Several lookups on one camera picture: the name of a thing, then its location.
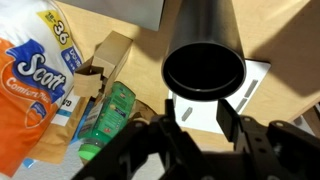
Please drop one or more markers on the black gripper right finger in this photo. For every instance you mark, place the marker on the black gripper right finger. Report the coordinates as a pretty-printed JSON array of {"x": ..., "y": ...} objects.
[{"x": 227, "y": 115}]

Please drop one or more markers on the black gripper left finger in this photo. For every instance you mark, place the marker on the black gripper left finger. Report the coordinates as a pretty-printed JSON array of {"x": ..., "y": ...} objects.
[{"x": 170, "y": 111}]

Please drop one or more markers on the silver metal cup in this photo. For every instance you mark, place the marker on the silver metal cup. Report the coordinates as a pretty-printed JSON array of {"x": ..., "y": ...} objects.
[{"x": 205, "y": 40}]

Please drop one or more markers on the white paper sheet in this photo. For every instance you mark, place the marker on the white paper sheet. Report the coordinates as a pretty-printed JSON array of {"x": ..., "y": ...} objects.
[{"x": 206, "y": 116}]

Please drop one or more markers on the green plastic bottle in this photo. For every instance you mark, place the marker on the green plastic bottle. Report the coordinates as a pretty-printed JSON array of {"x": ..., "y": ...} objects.
[{"x": 110, "y": 116}]

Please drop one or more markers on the small cardboard box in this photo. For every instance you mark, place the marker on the small cardboard box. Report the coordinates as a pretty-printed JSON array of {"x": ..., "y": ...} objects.
[{"x": 106, "y": 55}]

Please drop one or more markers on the dark grey plastic bin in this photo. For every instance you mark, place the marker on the dark grey plastic bin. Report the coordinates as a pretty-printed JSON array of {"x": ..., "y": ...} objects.
[{"x": 126, "y": 11}]

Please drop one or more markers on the brown paper bag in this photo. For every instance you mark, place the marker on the brown paper bag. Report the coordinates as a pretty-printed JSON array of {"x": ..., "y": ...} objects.
[{"x": 56, "y": 140}]

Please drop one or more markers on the Scott toilet paper pack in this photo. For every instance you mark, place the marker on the Scott toilet paper pack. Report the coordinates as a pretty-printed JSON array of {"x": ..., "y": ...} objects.
[{"x": 26, "y": 80}]

